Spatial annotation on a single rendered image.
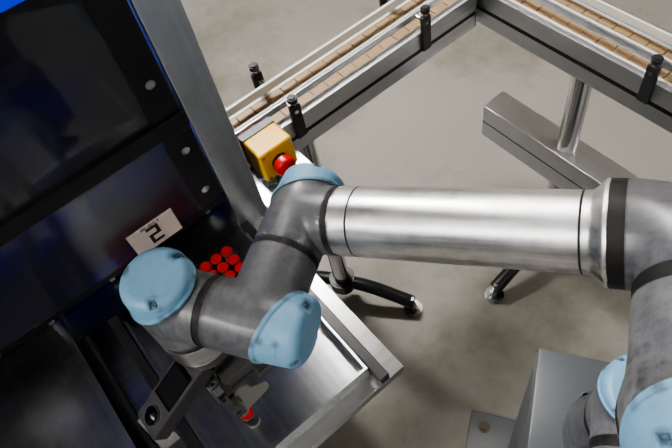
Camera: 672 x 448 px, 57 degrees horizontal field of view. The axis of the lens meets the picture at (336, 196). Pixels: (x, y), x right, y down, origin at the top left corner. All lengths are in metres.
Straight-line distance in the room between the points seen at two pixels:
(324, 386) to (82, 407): 0.40
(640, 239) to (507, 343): 1.49
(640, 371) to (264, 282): 0.33
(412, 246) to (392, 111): 1.96
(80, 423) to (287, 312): 0.62
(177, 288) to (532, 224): 0.33
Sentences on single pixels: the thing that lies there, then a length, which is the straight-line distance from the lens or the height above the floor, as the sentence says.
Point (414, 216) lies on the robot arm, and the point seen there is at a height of 1.35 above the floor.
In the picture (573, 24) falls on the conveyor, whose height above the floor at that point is 0.93.
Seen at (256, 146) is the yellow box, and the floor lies 1.03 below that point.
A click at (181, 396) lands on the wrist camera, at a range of 0.80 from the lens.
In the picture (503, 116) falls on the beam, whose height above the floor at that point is 0.55.
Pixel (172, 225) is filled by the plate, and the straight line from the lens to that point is 1.09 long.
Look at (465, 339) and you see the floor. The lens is 2.00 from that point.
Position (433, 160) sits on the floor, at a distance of 2.36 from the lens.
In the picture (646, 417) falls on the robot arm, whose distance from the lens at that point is 0.48.
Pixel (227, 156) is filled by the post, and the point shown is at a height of 1.07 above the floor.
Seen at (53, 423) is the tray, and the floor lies 0.88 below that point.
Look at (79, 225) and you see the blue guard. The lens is 1.00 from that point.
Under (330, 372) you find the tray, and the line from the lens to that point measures 1.03.
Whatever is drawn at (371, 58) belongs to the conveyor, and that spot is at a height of 0.93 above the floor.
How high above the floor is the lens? 1.84
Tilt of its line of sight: 53 degrees down
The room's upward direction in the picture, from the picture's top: 14 degrees counter-clockwise
